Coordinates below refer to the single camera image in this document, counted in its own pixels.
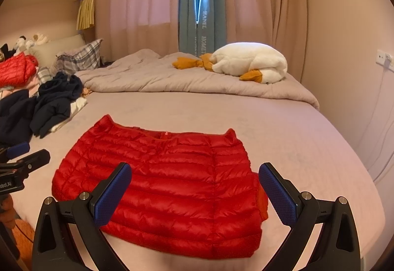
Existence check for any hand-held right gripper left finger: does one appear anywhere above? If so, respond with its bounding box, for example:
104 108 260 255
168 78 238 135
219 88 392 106
32 162 133 271

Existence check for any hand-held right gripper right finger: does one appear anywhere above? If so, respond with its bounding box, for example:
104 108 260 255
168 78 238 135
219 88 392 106
259 162 361 271

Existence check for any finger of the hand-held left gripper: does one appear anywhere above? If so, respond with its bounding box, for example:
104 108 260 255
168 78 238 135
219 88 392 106
0 142 31 164
12 149 51 181

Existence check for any red puffer jacket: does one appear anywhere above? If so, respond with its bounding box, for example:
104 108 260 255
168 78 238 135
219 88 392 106
52 115 269 259
0 52 39 87

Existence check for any person's left forearm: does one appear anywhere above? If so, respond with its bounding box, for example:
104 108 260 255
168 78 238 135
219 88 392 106
0 195 34 259

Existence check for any navy garment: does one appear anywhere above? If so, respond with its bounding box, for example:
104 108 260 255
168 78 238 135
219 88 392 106
0 89 39 147

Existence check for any navy hooded jacket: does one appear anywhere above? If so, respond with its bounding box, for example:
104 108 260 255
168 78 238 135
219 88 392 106
30 72 84 138

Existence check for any pink folded garment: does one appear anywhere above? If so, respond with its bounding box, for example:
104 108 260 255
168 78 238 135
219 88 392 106
0 78 39 99

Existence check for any white garment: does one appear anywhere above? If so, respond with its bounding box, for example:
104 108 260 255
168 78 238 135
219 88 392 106
49 97 88 133

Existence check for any plaid pillow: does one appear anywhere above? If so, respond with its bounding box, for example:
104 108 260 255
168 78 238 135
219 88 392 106
35 66 59 87
56 39 103 72

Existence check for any folded red puffer jacket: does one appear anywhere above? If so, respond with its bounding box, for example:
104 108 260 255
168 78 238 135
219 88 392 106
0 52 39 87

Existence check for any black cloth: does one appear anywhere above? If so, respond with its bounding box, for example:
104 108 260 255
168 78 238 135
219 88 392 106
0 43 16 59

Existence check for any grey pillow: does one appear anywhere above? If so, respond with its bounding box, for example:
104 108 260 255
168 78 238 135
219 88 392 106
29 33 87 67

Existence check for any grey quilt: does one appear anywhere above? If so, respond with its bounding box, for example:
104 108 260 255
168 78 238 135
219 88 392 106
74 49 321 111

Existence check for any white goose plush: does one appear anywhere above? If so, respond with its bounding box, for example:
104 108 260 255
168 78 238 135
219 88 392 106
172 42 288 84

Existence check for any yellow hanging cloth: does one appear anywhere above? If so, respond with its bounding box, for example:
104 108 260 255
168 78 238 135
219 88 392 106
76 0 94 31

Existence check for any teal pillow with lettering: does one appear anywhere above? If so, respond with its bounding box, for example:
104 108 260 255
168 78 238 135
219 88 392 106
179 0 227 56

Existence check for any white cable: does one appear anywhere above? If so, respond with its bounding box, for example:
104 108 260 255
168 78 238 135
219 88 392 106
368 68 394 182

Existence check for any white wall socket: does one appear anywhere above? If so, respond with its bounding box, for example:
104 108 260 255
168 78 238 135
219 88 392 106
376 49 394 68

